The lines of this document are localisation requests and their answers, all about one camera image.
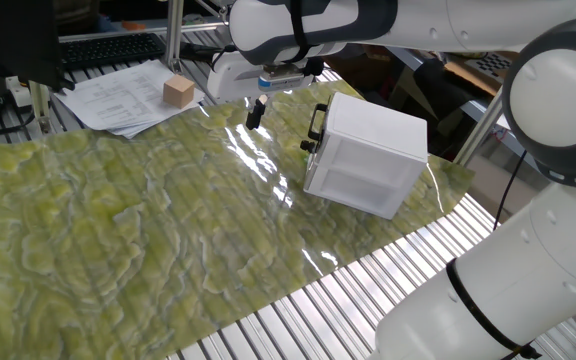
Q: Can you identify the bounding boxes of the light wooden cube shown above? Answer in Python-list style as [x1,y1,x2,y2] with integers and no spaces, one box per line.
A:
[162,73,197,110]

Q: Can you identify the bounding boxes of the green marble pattern mat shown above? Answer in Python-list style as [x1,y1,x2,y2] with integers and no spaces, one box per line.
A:
[0,79,476,360]

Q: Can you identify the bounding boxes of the white drawer cabinet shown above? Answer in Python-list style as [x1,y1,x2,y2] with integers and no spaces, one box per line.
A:
[301,91,430,221]

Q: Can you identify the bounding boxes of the white printed paper stack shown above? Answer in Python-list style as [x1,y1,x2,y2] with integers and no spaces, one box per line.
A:
[53,58,207,141]

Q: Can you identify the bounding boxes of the black computer keyboard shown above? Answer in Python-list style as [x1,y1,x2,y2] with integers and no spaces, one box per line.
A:
[58,32,167,72]

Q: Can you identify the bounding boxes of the silver wrist bracket blue caps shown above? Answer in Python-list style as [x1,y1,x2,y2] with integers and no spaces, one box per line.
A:
[257,63,316,93]

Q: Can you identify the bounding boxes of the black computer monitor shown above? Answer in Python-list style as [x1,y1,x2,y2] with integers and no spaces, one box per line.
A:
[0,0,65,94]

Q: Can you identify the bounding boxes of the checkerboard calibration board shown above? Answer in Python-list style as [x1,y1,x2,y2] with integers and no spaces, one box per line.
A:
[467,49,514,77]

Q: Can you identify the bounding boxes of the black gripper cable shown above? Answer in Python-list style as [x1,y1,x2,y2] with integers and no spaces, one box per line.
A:
[209,43,240,72]

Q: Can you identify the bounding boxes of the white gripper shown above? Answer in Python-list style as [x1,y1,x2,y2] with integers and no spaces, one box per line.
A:
[206,50,320,131]

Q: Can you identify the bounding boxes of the aluminium frame profile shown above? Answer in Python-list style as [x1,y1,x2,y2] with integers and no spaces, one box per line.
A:
[26,79,52,135]
[58,20,229,44]
[164,0,186,74]
[451,87,508,167]

